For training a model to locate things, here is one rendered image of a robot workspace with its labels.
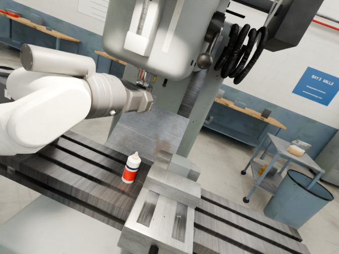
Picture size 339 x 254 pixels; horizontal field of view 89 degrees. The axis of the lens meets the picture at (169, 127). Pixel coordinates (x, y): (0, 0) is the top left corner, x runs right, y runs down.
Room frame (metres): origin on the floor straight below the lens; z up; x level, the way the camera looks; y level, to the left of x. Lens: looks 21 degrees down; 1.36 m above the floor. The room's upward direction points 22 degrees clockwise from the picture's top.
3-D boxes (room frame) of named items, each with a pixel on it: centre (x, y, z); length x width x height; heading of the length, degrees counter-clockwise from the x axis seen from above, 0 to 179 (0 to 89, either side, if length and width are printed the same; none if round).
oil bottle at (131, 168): (0.45, 0.06, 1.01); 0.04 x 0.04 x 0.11
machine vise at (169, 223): (0.42, -0.07, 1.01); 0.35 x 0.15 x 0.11; 178
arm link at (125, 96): (0.37, 0.14, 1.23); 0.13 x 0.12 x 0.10; 68
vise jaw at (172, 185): (0.39, -0.07, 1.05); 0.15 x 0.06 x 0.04; 88
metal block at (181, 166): (0.45, -0.07, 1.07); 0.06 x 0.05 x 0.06; 88
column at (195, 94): (1.07, 0.06, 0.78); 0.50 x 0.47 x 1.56; 176
